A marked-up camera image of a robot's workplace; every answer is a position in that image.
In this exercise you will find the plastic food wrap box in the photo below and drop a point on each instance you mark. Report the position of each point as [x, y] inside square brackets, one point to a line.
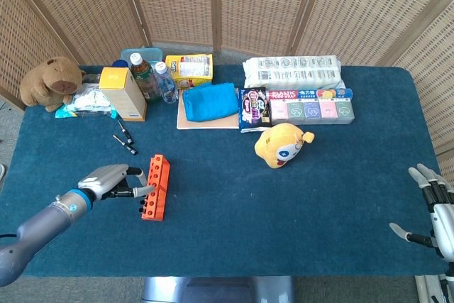
[283, 94]

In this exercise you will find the dark blue round cap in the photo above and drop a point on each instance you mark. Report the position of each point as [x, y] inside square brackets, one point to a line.
[120, 64]

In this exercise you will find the orange tube rack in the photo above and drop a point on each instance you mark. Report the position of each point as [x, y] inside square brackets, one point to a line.
[161, 207]

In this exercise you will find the green tea bottle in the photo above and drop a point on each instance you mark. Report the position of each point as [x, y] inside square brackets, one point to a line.
[145, 81]

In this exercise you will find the yellow snack bag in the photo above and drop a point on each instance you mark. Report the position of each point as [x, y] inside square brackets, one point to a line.
[189, 69]

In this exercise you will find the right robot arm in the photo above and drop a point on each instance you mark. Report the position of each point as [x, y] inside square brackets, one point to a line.
[447, 281]

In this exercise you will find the large white tissue pack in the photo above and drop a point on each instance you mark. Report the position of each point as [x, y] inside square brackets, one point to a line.
[291, 72]

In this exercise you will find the pastel pocket tissue multipack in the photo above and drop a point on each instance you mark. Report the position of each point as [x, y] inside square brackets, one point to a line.
[312, 111]

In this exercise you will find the blue lidded plastic container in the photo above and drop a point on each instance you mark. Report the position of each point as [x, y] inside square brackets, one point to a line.
[145, 51]

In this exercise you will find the folded blue cloth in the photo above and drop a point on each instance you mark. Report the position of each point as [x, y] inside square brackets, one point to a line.
[209, 102]

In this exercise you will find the dark purple printed packet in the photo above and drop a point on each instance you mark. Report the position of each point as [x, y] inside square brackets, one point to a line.
[253, 108]

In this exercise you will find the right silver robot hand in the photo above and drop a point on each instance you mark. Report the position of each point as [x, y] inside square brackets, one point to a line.
[443, 225]

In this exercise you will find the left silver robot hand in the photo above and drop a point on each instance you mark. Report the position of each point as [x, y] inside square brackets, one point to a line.
[104, 179]

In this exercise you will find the yellow plush toy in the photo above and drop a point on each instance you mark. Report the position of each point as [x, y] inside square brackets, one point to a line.
[275, 147]

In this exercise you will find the brown capybara plush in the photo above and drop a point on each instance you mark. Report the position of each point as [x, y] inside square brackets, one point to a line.
[49, 83]

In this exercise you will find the wicker folding screen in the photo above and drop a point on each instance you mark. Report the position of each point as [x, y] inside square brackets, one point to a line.
[248, 5]

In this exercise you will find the cream yellow carton box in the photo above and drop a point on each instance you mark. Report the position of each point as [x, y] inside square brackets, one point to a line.
[122, 97]

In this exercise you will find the silver wet wipes pack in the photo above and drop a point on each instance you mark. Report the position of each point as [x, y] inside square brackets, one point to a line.
[88, 100]

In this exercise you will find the tan flat board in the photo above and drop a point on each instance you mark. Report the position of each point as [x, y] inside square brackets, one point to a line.
[209, 125]

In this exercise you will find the clear water bottle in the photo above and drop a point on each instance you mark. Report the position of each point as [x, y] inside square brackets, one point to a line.
[166, 86]

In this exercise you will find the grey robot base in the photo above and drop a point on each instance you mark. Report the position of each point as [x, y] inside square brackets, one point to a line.
[213, 290]

